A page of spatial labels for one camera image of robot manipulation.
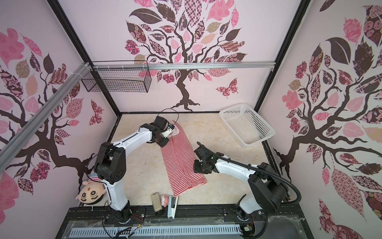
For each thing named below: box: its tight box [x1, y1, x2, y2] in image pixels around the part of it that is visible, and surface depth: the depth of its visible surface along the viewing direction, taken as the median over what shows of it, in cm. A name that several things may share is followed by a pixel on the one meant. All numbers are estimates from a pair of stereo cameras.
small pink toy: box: [160, 194, 169, 208], surface depth 76 cm
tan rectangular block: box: [150, 192, 162, 213], surface depth 76 cm
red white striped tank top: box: [161, 119, 208, 197], surface depth 91 cm
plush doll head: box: [75, 173, 107, 204], surface depth 75 cm
